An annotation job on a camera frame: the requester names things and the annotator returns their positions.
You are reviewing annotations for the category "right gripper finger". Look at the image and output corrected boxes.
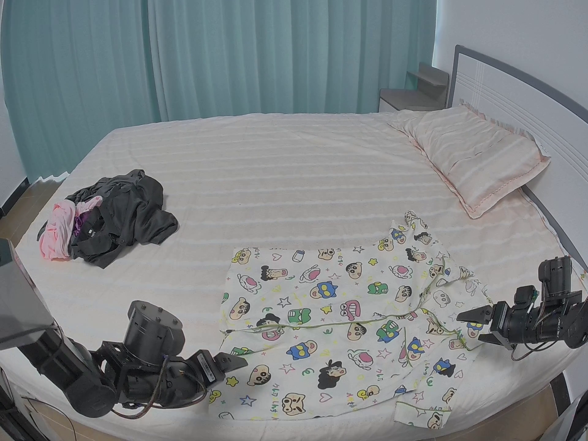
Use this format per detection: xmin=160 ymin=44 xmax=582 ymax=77
xmin=456 ymin=304 xmax=498 ymax=327
xmin=477 ymin=332 xmax=517 ymax=351

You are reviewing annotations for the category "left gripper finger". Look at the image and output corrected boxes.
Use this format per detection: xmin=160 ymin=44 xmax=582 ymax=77
xmin=216 ymin=354 xmax=250 ymax=376

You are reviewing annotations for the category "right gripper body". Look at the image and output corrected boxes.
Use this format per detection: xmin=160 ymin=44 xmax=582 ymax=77
xmin=489 ymin=302 xmax=549 ymax=349

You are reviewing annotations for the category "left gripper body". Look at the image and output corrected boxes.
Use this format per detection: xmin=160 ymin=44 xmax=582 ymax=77
xmin=158 ymin=350 xmax=227 ymax=405

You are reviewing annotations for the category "white printed pyjama top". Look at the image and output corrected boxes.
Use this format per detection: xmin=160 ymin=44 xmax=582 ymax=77
xmin=208 ymin=209 xmax=494 ymax=431

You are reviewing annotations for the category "pile of clothes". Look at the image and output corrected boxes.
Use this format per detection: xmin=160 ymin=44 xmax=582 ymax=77
xmin=37 ymin=169 xmax=180 ymax=270

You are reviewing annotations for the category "bed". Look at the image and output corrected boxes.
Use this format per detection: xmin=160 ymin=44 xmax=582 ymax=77
xmin=0 ymin=44 xmax=588 ymax=441

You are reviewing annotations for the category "cream pillow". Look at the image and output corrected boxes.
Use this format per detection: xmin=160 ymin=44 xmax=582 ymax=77
xmin=387 ymin=100 xmax=552 ymax=220

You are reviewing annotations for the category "grey bedside table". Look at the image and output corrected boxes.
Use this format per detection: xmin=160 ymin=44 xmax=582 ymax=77
xmin=379 ymin=62 xmax=450 ymax=114

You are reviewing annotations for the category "blue-green curtain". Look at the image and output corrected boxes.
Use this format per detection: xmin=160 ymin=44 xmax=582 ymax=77
xmin=146 ymin=0 xmax=438 ymax=122
xmin=0 ymin=0 xmax=161 ymax=185

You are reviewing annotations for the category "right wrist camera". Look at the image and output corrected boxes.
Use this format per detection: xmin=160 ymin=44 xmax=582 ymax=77
xmin=514 ymin=285 xmax=537 ymax=309

